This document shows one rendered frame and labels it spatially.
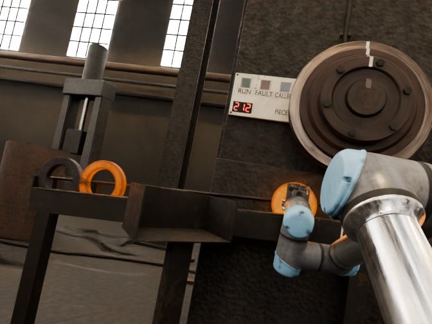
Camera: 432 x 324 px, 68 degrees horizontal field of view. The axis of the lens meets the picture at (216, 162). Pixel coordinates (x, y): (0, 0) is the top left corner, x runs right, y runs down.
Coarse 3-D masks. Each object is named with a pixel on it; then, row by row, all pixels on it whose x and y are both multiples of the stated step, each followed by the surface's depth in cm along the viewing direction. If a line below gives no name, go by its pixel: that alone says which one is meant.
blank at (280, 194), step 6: (282, 186) 115; (276, 192) 115; (282, 192) 115; (312, 192) 113; (276, 198) 115; (282, 198) 114; (312, 198) 113; (276, 204) 114; (312, 204) 112; (276, 210) 114; (282, 210) 114; (312, 210) 112
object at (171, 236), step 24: (144, 192) 79; (168, 192) 102; (144, 216) 99; (168, 216) 102; (192, 216) 105; (216, 216) 99; (144, 240) 79; (168, 240) 81; (192, 240) 84; (216, 240) 88; (168, 264) 89; (168, 288) 88; (168, 312) 88
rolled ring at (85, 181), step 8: (104, 160) 127; (88, 168) 128; (96, 168) 127; (104, 168) 127; (112, 168) 126; (120, 168) 127; (88, 176) 127; (120, 176) 125; (80, 184) 127; (88, 184) 128; (120, 184) 124; (88, 192) 127; (112, 192) 125; (120, 192) 124
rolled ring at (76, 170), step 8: (56, 160) 131; (64, 160) 130; (72, 160) 131; (48, 168) 131; (72, 168) 129; (80, 168) 131; (40, 176) 131; (48, 176) 133; (80, 176) 129; (40, 184) 131; (48, 184) 132; (72, 184) 128
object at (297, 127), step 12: (336, 48) 115; (348, 48) 114; (372, 48) 113; (384, 48) 112; (312, 60) 116; (408, 60) 110; (300, 72) 116; (420, 72) 109; (300, 84) 115; (300, 120) 114; (300, 132) 113; (420, 132) 106; (312, 144) 112; (420, 144) 106; (312, 156) 112; (324, 156) 111; (396, 156) 107; (408, 156) 106
